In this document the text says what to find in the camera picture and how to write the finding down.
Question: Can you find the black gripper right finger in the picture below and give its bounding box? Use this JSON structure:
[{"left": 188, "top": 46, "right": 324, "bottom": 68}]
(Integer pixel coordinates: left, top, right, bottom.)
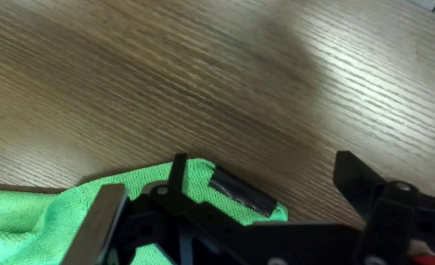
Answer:
[{"left": 333, "top": 151, "right": 435, "bottom": 265}]

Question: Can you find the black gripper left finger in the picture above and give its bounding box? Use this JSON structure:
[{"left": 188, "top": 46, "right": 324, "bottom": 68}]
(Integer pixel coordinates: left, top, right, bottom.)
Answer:
[{"left": 60, "top": 152, "right": 278, "bottom": 265}]

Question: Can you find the green towel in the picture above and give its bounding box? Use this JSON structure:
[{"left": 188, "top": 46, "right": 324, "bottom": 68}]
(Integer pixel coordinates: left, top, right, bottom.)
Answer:
[{"left": 0, "top": 159, "right": 288, "bottom": 265}]

